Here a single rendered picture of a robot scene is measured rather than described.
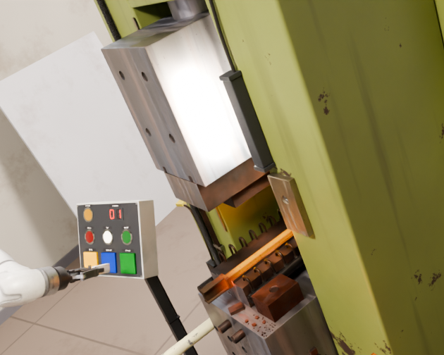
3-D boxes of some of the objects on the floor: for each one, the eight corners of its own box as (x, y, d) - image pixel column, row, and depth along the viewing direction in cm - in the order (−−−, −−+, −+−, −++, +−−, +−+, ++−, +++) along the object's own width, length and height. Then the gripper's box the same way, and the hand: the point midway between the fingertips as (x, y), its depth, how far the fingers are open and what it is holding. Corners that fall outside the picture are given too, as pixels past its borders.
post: (221, 422, 261) (120, 230, 218) (217, 418, 264) (116, 227, 221) (228, 416, 263) (129, 224, 219) (223, 412, 266) (125, 222, 223)
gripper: (39, 290, 185) (96, 277, 205) (66, 293, 178) (122, 279, 197) (38, 267, 185) (95, 256, 205) (64, 268, 178) (120, 257, 197)
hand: (101, 269), depth 198 cm, fingers closed
